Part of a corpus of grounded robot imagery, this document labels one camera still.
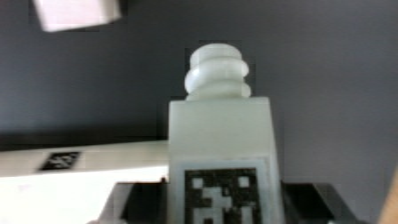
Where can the white table leg with tag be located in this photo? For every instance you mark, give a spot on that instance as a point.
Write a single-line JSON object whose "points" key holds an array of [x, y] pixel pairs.
{"points": [[223, 184]]}

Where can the white square table top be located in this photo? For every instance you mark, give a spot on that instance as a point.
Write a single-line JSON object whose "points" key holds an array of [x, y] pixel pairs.
{"points": [[64, 184]]}

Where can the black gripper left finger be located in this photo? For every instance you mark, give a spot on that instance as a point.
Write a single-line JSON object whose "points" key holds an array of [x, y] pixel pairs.
{"points": [[138, 203]]}

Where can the white table leg centre right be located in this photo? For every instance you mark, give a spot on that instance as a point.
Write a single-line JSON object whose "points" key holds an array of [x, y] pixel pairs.
{"points": [[72, 14]]}

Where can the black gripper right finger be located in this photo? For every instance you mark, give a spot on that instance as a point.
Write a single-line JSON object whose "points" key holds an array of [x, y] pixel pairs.
{"points": [[314, 205]]}

